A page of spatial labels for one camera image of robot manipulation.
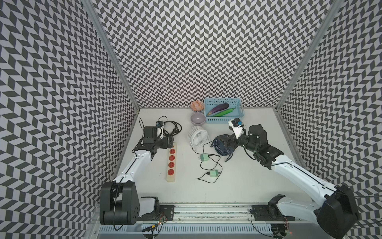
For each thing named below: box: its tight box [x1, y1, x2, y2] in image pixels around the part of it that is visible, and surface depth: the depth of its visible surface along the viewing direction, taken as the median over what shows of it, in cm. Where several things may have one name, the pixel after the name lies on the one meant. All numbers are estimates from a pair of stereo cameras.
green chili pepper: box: [213, 106, 237, 118], surface depth 114 cm
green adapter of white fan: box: [200, 153, 209, 162], surface depth 93 cm
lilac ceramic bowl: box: [190, 112, 206, 126], surface depth 109 cm
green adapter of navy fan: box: [209, 170, 219, 177], surface depth 84 cm
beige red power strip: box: [166, 142, 178, 183], surface depth 88 cm
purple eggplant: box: [206, 103, 230, 117], surface depth 115 cm
